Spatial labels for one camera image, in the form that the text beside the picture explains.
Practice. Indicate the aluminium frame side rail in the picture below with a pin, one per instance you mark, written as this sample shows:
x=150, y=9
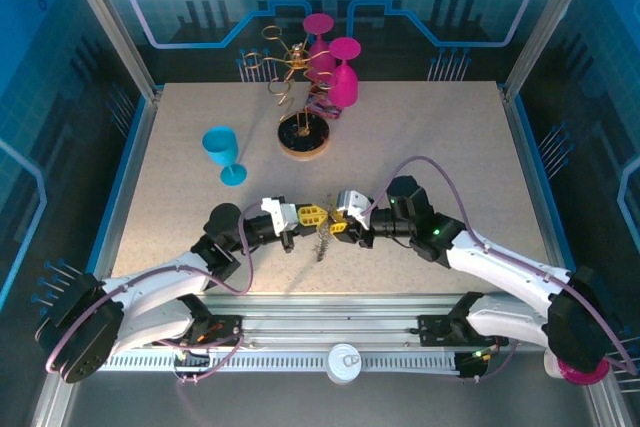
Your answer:
x=141, y=147
x=520, y=147

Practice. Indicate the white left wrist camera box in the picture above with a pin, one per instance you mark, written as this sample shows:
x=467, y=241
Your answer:
x=277, y=209

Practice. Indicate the aluminium frame rail long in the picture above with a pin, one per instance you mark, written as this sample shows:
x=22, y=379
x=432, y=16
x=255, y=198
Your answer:
x=325, y=312

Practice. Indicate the pink plastic wine glass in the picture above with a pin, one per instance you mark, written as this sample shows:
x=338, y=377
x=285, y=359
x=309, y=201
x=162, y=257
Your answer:
x=318, y=24
x=344, y=84

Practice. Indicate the white tin can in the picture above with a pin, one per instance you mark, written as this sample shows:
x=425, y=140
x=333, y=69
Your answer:
x=344, y=364

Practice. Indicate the small black electronics box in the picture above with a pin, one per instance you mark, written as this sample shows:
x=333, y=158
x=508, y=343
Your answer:
x=472, y=369

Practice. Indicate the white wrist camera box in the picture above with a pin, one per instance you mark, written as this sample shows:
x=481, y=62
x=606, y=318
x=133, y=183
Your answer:
x=277, y=209
x=352, y=202

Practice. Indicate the pink patterned fabric item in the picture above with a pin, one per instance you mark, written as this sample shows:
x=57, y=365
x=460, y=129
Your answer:
x=326, y=111

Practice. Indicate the blue plastic wine glass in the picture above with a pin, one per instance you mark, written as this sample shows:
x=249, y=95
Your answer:
x=220, y=144

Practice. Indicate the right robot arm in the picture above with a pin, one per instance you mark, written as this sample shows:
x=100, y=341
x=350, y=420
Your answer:
x=500, y=262

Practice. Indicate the pink and white cup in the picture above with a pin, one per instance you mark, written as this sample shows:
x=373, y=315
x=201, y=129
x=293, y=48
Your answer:
x=580, y=377

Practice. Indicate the aluminium frame post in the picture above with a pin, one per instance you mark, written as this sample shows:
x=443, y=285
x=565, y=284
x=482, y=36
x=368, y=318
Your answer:
x=550, y=22
x=107, y=22

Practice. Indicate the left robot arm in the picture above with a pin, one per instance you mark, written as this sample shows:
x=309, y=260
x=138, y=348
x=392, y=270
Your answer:
x=150, y=282

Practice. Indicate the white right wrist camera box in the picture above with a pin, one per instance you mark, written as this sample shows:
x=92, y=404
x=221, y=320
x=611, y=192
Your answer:
x=352, y=202

